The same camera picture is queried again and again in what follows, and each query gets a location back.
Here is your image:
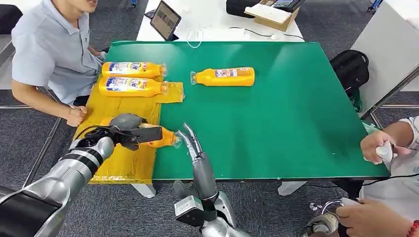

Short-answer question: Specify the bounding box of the tablet computer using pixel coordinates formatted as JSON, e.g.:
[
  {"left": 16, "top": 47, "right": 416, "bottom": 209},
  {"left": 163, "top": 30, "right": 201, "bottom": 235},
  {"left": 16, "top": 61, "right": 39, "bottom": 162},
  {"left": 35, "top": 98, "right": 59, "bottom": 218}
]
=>
[{"left": 150, "top": 0, "right": 182, "bottom": 41}]

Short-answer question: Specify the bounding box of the thin black cable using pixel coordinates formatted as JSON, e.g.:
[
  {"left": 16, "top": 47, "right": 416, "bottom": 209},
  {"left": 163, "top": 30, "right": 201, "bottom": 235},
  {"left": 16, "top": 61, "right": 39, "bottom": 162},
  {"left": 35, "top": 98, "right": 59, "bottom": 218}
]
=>
[{"left": 228, "top": 26, "right": 305, "bottom": 41}]

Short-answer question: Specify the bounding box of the black cushion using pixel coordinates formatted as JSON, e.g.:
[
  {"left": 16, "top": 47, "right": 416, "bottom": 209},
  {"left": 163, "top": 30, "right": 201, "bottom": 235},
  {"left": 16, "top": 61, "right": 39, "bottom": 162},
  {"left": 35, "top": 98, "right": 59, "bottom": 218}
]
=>
[{"left": 0, "top": 3, "right": 24, "bottom": 36}]

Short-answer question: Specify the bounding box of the yellow sheet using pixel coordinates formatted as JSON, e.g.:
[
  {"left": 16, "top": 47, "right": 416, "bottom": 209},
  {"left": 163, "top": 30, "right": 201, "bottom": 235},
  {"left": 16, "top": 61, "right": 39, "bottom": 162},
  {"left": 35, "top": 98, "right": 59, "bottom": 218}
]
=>
[{"left": 73, "top": 74, "right": 186, "bottom": 185}]

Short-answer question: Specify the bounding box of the chrome ring stand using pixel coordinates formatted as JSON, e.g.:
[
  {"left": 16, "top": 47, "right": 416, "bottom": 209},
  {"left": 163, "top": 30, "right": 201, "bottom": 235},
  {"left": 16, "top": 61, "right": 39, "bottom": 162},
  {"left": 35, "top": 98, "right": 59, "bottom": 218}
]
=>
[{"left": 301, "top": 199, "right": 343, "bottom": 237}]

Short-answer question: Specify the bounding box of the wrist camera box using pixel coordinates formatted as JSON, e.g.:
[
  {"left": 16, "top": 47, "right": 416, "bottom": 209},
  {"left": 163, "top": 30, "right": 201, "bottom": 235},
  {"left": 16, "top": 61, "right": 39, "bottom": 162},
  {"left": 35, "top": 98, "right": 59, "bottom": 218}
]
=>
[
  {"left": 130, "top": 126, "right": 164, "bottom": 144},
  {"left": 174, "top": 195, "right": 206, "bottom": 227}
]

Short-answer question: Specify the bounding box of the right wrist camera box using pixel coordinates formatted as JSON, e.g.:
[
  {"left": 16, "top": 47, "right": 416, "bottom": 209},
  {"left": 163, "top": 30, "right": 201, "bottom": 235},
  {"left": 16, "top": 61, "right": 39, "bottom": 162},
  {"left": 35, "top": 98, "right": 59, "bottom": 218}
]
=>
[{"left": 174, "top": 195, "right": 206, "bottom": 227}]

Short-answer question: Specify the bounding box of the white cable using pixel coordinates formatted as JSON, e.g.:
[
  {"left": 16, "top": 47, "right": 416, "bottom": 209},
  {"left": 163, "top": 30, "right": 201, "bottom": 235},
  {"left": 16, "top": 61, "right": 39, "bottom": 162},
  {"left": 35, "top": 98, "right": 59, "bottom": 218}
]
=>
[{"left": 186, "top": 28, "right": 204, "bottom": 49}]

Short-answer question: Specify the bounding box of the metal frame bench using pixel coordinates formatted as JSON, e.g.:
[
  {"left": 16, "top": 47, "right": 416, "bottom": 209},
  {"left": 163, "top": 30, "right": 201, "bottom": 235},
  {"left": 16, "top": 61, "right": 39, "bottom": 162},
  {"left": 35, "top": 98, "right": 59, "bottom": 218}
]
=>
[{"left": 0, "top": 34, "right": 63, "bottom": 189}]

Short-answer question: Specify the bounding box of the orange drink bottle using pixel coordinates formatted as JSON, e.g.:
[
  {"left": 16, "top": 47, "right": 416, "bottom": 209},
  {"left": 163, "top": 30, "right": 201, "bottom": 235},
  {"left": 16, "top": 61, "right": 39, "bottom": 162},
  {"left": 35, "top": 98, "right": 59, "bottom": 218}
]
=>
[
  {"left": 97, "top": 76, "right": 169, "bottom": 98},
  {"left": 99, "top": 117, "right": 183, "bottom": 150},
  {"left": 101, "top": 61, "right": 168, "bottom": 79},
  {"left": 190, "top": 67, "right": 255, "bottom": 88}
]

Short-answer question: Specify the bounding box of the black bag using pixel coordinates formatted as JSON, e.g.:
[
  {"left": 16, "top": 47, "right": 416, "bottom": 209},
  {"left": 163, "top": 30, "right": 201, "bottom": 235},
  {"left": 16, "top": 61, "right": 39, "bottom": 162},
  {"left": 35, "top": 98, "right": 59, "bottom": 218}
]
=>
[{"left": 226, "top": 0, "right": 263, "bottom": 19}]

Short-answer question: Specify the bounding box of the person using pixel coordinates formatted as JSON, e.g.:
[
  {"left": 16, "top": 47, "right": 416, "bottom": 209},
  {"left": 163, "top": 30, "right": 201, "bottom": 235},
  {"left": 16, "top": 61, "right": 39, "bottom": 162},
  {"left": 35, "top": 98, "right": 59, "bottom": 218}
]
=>
[
  {"left": 335, "top": 116, "right": 419, "bottom": 237},
  {"left": 11, "top": 0, "right": 107, "bottom": 128}
]

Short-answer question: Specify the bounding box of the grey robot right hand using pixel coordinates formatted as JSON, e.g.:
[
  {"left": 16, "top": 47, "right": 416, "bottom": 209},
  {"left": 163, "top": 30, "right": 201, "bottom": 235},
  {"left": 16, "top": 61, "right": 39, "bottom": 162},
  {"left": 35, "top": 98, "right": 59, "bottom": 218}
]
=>
[{"left": 173, "top": 122, "right": 219, "bottom": 201}]

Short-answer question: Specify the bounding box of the black backpack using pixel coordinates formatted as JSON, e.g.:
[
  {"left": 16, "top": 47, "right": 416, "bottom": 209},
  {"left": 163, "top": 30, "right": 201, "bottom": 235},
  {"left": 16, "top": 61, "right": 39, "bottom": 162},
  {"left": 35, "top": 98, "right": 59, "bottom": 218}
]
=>
[{"left": 329, "top": 49, "right": 370, "bottom": 97}]

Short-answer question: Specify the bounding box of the handheld mouse device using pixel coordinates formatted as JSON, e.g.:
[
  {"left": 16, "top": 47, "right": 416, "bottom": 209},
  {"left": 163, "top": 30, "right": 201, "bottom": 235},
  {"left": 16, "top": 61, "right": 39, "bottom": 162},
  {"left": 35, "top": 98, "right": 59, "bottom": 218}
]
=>
[{"left": 375, "top": 140, "right": 394, "bottom": 163}]

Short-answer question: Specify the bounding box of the green table mat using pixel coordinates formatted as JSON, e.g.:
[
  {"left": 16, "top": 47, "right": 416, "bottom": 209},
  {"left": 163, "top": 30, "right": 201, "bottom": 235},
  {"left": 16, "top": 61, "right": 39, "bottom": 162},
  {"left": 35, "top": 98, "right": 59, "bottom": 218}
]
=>
[{"left": 104, "top": 39, "right": 390, "bottom": 182}]

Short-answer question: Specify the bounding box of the cardboard box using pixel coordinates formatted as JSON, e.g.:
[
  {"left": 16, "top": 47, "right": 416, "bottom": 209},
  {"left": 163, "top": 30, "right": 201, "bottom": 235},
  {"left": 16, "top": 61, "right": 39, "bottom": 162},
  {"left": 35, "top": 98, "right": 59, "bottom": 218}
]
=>
[{"left": 243, "top": 0, "right": 300, "bottom": 33}]

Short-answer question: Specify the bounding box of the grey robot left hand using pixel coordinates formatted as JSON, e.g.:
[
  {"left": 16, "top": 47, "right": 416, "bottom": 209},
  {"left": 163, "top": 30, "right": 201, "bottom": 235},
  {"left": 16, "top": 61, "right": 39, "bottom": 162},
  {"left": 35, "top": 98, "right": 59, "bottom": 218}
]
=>
[{"left": 109, "top": 113, "right": 143, "bottom": 152}]

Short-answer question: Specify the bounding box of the white side table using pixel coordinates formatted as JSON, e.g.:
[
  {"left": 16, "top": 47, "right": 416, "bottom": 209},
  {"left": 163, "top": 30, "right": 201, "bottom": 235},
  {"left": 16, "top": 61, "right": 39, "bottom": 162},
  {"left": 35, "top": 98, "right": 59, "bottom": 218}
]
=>
[{"left": 350, "top": 0, "right": 419, "bottom": 119}]

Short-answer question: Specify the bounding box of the white background table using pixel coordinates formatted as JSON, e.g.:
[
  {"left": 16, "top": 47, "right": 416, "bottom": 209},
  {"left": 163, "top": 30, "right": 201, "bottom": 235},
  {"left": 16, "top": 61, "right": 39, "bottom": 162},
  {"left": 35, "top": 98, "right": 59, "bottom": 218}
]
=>
[{"left": 136, "top": 0, "right": 305, "bottom": 42}]

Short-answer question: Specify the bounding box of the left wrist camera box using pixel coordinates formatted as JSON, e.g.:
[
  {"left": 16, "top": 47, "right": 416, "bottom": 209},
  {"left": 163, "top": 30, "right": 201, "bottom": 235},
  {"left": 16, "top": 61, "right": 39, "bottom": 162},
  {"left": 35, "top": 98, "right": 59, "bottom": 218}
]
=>
[{"left": 130, "top": 126, "right": 164, "bottom": 144}]

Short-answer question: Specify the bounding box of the black terminal device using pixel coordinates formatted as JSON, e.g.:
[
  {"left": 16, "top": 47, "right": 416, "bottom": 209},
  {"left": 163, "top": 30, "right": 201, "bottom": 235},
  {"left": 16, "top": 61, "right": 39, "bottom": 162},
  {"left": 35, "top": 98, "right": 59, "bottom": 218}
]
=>
[{"left": 271, "top": 0, "right": 307, "bottom": 13}]

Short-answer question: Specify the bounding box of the white table leg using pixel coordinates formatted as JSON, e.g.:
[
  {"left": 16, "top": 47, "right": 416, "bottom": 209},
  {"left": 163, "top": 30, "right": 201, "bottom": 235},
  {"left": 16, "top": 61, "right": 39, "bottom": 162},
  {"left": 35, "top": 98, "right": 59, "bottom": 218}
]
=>
[
  {"left": 130, "top": 183, "right": 157, "bottom": 199},
  {"left": 277, "top": 181, "right": 307, "bottom": 197}
]

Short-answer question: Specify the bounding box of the green plastic bag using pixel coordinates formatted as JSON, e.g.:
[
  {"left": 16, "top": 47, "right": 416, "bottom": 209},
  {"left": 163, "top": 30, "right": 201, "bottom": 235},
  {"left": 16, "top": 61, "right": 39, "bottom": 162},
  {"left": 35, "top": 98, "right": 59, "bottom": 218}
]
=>
[{"left": 351, "top": 87, "right": 382, "bottom": 135}]

